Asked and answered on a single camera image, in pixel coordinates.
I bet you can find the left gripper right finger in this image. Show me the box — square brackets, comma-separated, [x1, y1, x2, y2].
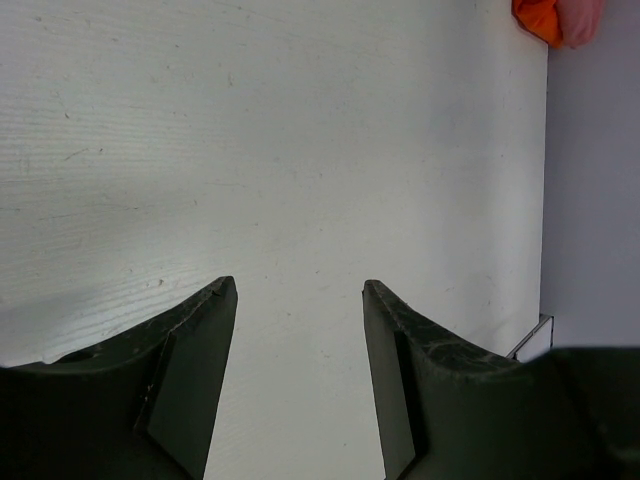
[362, 280, 639, 480]

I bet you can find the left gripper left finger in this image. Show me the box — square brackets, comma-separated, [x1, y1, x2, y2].
[1, 276, 237, 479]

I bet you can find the pink t shirt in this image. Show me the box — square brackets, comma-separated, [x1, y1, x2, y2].
[556, 0, 605, 48]

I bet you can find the folded orange t shirt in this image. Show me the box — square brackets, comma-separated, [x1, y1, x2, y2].
[511, 0, 563, 49]

